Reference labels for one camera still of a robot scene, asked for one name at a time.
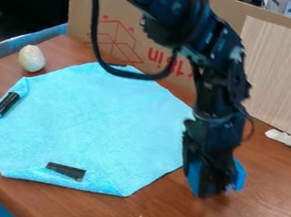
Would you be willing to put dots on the cardboard box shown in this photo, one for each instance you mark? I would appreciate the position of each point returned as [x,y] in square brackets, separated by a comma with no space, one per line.
[120,13]

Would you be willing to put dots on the light blue cloth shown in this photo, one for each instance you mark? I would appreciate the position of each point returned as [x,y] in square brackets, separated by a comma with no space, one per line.
[92,120]

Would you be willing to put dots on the white paper scrap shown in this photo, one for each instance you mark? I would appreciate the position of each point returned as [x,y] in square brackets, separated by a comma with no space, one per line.
[290,139]

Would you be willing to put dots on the white toy egg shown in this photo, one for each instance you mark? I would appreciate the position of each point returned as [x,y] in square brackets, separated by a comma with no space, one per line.
[31,58]

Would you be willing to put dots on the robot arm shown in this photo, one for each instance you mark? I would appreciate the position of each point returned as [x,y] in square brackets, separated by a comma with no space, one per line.
[187,15]

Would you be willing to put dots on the light wooden board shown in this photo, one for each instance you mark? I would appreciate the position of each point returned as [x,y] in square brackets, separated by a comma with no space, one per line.
[287,75]

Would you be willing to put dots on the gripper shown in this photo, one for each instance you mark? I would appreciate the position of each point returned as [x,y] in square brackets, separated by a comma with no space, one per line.
[213,139]

